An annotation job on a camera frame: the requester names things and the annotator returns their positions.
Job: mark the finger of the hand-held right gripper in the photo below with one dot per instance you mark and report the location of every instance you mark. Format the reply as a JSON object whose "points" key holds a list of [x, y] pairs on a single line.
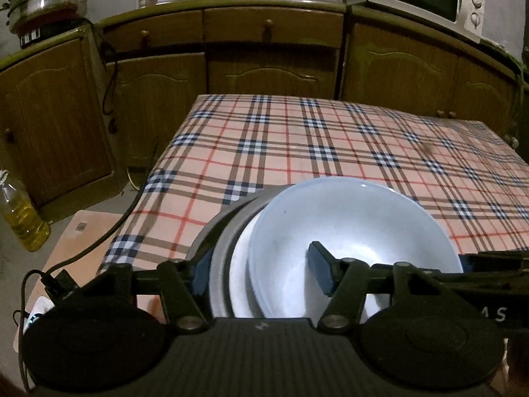
{"points": [[496, 262]]}

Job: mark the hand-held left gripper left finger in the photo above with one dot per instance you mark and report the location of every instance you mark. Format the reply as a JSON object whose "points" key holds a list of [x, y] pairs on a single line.
{"points": [[201, 273]]}

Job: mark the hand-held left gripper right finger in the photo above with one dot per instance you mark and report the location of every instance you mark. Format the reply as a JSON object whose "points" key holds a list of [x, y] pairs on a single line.
{"points": [[320, 268]]}

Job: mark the wide-rimmed steel bowl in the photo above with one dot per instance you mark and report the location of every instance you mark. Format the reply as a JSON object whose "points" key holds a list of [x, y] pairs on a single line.
{"points": [[221, 262]]}

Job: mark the deep patterned white bowl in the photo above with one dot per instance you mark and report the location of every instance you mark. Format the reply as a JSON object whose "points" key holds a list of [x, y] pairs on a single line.
{"points": [[239, 281]]}

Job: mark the wide white bowl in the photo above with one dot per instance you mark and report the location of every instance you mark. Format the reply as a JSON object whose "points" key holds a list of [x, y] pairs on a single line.
{"points": [[351, 223]]}

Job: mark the plaid tablecloth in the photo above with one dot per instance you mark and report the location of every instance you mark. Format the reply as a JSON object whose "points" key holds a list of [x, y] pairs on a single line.
{"points": [[314, 149]]}

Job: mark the white power strip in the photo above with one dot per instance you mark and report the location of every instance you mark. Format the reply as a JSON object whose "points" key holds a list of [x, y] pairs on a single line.
{"points": [[38, 312]]}

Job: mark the cooking oil bottle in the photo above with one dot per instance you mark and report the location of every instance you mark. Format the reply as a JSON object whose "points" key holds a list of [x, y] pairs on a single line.
{"points": [[24, 219]]}

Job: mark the wooden kitchen cabinet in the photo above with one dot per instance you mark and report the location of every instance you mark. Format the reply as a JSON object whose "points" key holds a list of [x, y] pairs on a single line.
{"points": [[268, 62]]}

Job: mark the black induction cooker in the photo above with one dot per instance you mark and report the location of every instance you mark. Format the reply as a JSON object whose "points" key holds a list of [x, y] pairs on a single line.
{"points": [[41, 33]]}

